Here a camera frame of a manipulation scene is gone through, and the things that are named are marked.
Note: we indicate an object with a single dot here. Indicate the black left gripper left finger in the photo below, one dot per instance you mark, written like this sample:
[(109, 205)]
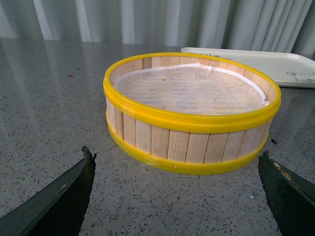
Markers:
[(58, 209)]

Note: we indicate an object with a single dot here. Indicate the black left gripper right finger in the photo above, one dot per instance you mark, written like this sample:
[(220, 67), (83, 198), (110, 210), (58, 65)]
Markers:
[(290, 197)]

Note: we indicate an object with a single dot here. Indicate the cream rectangular serving tray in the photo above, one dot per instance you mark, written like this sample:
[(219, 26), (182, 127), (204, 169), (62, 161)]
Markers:
[(286, 69)]

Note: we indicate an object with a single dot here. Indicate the yellow rimmed wooden steamer basket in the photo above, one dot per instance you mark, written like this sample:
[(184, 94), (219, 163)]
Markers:
[(187, 143)]

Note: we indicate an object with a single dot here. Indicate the white steamer liner cloth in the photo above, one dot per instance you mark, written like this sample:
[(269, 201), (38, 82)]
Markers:
[(192, 89)]

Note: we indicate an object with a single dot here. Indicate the grey pleated curtain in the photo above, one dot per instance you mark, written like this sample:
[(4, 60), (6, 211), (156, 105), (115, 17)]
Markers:
[(257, 25)]

